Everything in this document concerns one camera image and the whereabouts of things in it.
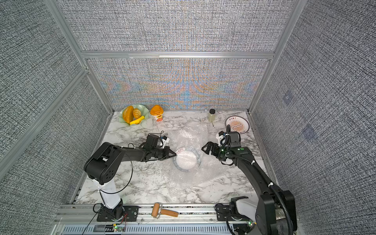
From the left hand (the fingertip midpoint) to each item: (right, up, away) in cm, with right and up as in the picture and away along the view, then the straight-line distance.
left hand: (178, 154), depth 91 cm
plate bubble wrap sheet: (+10, +11, +8) cm, 17 cm away
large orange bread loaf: (-38, +26, +15) cm, 48 cm away
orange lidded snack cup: (-16, +28, +15) cm, 36 cm away
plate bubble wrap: (+16, -8, -3) cm, 18 cm away
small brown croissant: (-32, +27, +18) cm, 46 cm away
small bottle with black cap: (+23, +25, +16) cm, 38 cm away
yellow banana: (-31, +21, +15) cm, 40 cm away
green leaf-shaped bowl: (-28, +29, +22) cm, 46 cm away
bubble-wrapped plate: (+43, +19, +19) cm, 51 cm away
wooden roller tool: (-10, -25, -17) cm, 32 cm away
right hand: (+17, +5, -9) cm, 20 cm away
